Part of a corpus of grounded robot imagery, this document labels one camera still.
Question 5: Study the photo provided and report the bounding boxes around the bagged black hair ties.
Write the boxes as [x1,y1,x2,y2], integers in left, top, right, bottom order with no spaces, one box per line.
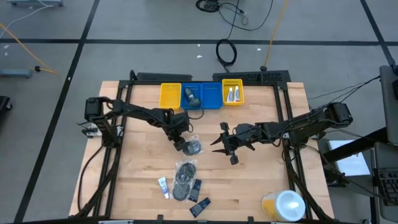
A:
[172,182,192,202]
[182,134,205,156]
[174,159,199,184]

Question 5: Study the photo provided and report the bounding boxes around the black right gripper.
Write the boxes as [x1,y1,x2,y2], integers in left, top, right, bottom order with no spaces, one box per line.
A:
[210,122,259,166]

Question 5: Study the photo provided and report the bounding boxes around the yellow jar with white lid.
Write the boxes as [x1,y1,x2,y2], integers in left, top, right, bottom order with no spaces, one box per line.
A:
[261,189,306,222]

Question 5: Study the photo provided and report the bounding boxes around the gray stand foot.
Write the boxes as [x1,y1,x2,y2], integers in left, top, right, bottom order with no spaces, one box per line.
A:
[6,0,64,7]
[0,68,32,78]

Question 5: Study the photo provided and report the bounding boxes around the dark blue squeeze tube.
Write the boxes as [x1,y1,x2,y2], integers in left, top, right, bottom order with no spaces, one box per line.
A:
[188,179,203,203]
[189,197,211,218]

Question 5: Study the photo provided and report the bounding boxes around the white paper sheet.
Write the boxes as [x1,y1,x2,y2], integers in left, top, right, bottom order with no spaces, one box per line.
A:
[328,139,371,177]

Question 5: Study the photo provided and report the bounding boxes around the gray computer monitor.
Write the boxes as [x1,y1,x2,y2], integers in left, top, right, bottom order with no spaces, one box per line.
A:
[379,64,398,146]

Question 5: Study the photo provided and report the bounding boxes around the black chair base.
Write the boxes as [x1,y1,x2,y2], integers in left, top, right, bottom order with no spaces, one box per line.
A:
[0,95,12,113]

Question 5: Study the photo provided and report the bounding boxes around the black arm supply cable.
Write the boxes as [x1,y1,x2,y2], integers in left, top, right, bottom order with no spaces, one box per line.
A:
[76,144,106,213]

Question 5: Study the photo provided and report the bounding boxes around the yellow hanging cable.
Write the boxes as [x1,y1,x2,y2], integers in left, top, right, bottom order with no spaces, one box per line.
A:
[260,0,289,72]

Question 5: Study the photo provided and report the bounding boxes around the silver arm base clamp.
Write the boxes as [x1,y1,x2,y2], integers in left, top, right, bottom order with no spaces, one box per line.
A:
[81,126,103,139]

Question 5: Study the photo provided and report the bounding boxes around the tangled black cable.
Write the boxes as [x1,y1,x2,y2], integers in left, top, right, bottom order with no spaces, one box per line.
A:
[195,0,274,32]

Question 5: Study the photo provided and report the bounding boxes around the black keyboard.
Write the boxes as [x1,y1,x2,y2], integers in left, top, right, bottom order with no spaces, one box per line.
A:
[374,167,398,207]

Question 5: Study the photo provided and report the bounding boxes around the black metal table frame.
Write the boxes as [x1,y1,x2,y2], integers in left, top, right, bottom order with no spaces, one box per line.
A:
[68,70,335,224]

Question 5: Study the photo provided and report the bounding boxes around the coiled black cable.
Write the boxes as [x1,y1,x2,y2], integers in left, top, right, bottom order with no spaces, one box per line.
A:
[216,30,239,73]

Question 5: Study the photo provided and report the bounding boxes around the white floor cable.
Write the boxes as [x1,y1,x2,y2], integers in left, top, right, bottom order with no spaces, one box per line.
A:
[0,4,53,32]

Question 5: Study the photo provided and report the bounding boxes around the yellow floor cable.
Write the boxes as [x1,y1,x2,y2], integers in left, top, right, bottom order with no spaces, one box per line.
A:
[0,23,60,77]

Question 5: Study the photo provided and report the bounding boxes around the perforated black box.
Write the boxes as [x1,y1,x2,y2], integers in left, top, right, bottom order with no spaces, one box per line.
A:
[212,70,292,84]

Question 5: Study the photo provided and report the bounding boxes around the yellow plastic basket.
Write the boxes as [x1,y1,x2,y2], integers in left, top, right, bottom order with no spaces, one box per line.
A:
[159,83,182,110]
[221,78,245,106]

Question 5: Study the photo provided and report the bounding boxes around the blue plastic basket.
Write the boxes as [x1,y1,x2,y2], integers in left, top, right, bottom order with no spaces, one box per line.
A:
[180,82,203,110]
[201,82,224,110]

